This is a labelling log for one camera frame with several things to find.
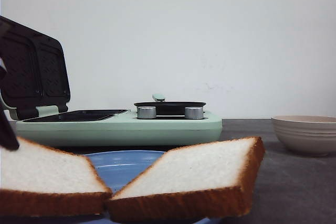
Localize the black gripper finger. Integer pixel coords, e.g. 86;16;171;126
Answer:
0;58;7;81
0;103;19;151

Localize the breakfast maker hinged lid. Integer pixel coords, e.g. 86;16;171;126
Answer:
1;17;70;120

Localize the white bread slice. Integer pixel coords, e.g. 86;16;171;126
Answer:
107;136;265;223
1;137;112;217

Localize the beige ribbed bowl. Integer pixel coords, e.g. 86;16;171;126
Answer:
271;115;335;156

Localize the mint green breakfast maker base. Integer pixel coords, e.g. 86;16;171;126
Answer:
16;110;222;147

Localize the blue plastic plate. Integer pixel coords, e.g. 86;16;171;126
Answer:
0;150;224;224

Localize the left silver control knob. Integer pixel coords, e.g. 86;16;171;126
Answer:
137;106;156;120

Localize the silver control knob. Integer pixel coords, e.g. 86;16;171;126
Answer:
137;106;156;120
184;106;204;120

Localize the right silver control knob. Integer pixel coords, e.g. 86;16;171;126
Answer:
184;106;204;120

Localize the black frying pan mint handle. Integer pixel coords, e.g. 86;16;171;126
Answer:
134;93;206;116

